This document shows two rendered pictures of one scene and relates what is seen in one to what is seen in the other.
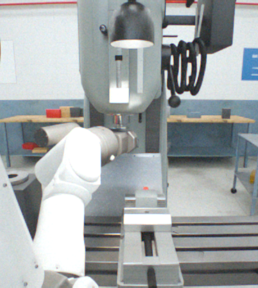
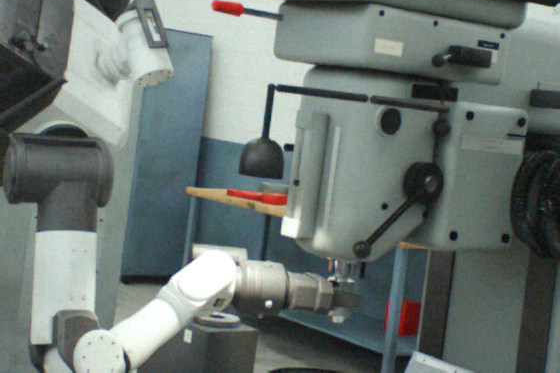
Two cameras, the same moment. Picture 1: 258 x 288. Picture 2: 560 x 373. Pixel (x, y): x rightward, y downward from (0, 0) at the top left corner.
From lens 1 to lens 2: 1.67 m
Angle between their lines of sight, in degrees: 51
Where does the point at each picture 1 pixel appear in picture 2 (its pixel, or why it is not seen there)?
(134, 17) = (246, 155)
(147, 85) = (336, 221)
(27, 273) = (76, 296)
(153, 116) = (538, 300)
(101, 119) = (444, 283)
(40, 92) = not seen: outside the picture
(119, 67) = (294, 194)
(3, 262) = (66, 281)
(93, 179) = (191, 298)
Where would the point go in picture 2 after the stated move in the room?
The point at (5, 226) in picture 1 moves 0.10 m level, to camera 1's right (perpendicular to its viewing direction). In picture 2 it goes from (75, 268) to (110, 280)
